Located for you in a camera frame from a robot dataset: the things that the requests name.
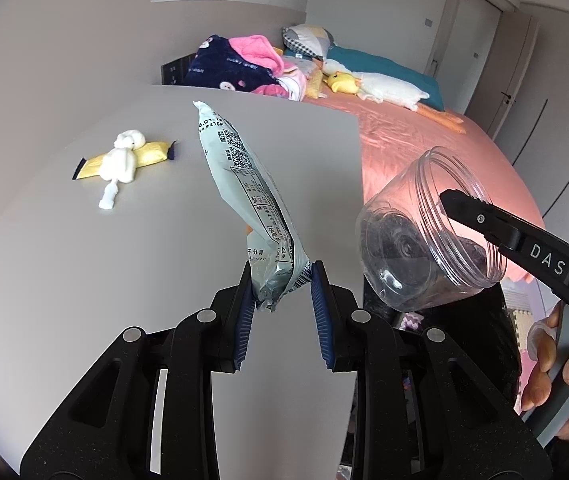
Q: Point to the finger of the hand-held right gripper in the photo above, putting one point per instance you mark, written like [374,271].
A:
[514,237]

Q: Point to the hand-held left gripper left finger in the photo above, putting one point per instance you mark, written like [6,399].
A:
[244,320]

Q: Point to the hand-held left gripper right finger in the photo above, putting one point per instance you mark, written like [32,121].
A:
[323,320]

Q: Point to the pink white puzzle cube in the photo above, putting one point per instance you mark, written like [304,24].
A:
[409,321]

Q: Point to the clear plastic jar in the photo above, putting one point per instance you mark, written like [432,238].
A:
[414,195]

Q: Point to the silver snack packet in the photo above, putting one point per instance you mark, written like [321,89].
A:
[259,210]

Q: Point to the person's right hand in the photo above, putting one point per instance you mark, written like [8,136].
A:
[539,340]

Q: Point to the white wardrobe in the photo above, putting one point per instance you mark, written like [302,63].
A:
[544,85]

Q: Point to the bed with pink sheet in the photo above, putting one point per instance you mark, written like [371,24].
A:
[414,130]

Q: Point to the white room door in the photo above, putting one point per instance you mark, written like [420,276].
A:
[469,40]

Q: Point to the yellow packet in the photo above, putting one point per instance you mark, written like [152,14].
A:
[152,152]

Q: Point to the white goose plush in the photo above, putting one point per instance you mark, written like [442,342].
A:
[389,87]

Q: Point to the teal pillow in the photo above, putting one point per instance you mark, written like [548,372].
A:
[389,65]

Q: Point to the yellow duck plush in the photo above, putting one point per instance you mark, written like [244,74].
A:
[342,82]

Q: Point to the yellow patterned cloth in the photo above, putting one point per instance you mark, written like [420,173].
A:
[315,82]

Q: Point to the white pink folded clothes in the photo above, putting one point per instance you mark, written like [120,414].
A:
[297,80]

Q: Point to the navy and pink clothes pile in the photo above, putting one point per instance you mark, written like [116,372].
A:
[214,67]

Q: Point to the pink fleece garment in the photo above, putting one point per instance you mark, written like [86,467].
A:
[257,50]

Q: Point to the checkered pillow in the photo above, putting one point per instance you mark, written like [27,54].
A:
[309,40]

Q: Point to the black wall socket panel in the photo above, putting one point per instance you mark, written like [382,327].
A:
[174,71]

